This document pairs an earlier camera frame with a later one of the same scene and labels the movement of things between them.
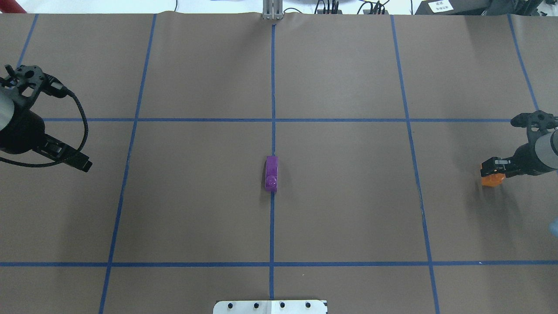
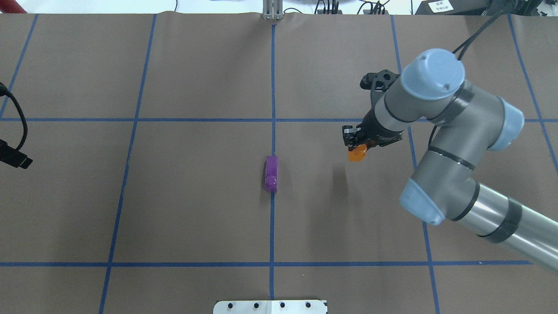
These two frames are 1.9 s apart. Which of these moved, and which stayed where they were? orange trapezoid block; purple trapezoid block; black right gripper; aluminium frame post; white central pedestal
Moved: black right gripper; orange trapezoid block
Stayed: purple trapezoid block; aluminium frame post; white central pedestal
